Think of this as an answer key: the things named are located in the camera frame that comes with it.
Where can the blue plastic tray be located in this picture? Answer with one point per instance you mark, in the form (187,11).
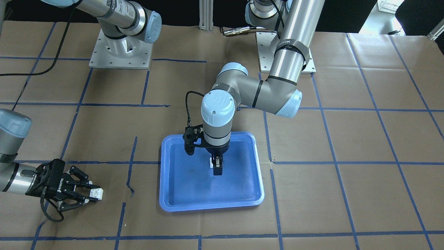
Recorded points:
(188,183)

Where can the white toy block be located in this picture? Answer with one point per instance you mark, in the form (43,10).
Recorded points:
(216,162)
(96,193)

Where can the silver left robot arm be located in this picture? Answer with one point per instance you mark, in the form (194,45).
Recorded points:
(278,94)

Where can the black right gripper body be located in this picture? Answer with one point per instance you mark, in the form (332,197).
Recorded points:
(58,191)

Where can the silver cable connector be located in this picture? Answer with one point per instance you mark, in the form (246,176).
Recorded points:
(237,30)

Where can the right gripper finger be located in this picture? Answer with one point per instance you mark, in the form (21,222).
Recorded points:
(75,176)
(68,200)

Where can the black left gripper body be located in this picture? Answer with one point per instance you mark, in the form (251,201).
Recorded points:
(216,150)

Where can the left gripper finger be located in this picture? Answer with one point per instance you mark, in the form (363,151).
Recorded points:
(217,172)

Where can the aluminium frame post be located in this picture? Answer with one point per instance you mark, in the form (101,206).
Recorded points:
(206,15)

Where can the white basket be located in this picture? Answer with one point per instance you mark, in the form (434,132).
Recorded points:
(389,6)

